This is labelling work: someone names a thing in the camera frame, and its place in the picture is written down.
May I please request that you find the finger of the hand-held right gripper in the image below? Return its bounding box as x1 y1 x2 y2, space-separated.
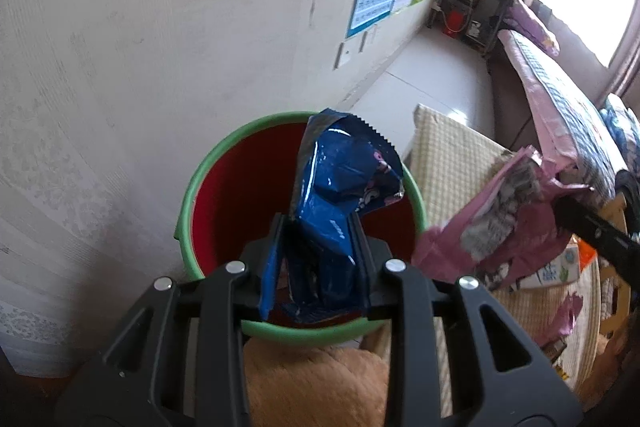
552 194 640 293

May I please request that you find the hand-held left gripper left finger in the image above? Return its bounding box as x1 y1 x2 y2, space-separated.
54 213 291 427

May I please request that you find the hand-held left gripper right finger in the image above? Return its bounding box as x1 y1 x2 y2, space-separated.
350 209 586 427

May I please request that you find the red bucket with green rim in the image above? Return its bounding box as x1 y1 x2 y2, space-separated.
174 111 428 349

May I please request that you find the blue snack wrapper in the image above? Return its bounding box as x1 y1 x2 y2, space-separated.
260 108 406 324

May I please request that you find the large pink snack wrapper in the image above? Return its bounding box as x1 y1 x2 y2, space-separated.
411 146 596 293

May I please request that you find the dark clothing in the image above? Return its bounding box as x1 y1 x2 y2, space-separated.
615 172 640 210

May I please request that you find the wooden chair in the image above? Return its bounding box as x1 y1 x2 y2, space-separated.
597 197 640 338

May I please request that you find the blue patterned pillow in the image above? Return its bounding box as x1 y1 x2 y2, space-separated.
602 94 640 172

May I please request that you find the orange plush blanket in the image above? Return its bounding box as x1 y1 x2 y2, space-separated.
242 337 391 427

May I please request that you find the checkered tablecloth table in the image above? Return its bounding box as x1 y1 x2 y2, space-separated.
411 104 603 400

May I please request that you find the pink pillow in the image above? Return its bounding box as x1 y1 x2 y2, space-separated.
510 0 561 58

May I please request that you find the small red bin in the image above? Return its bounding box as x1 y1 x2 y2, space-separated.
440 9 466 38

